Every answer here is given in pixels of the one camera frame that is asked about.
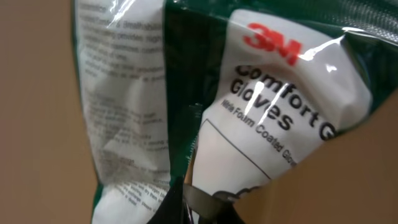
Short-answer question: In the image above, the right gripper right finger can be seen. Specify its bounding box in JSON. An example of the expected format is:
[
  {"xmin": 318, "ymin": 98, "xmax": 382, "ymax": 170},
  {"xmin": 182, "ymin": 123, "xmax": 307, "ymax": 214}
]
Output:
[{"xmin": 183, "ymin": 184, "xmax": 245, "ymax": 224}]

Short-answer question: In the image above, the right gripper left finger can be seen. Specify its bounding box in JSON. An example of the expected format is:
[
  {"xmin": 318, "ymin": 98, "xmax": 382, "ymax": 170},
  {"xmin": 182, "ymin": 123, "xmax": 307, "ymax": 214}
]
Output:
[{"xmin": 147, "ymin": 177, "xmax": 187, "ymax": 224}]

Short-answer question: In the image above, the green 3M gloves packet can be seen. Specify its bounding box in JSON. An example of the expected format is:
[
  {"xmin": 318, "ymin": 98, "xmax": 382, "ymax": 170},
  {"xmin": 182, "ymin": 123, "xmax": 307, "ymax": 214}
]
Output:
[{"xmin": 72, "ymin": 0, "xmax": 397, "ymax": 223}]

